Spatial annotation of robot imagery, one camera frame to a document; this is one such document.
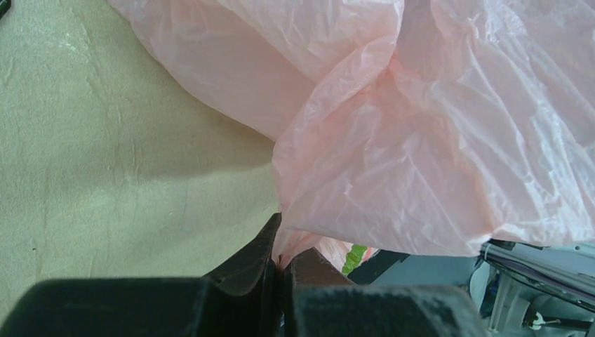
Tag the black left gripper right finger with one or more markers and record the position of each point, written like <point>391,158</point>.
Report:
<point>319,301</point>

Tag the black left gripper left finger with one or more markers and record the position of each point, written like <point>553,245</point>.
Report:
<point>234,299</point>

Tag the pink plastic bag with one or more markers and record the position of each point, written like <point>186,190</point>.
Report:
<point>423,127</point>

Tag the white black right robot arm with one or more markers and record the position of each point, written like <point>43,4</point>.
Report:
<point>524,290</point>

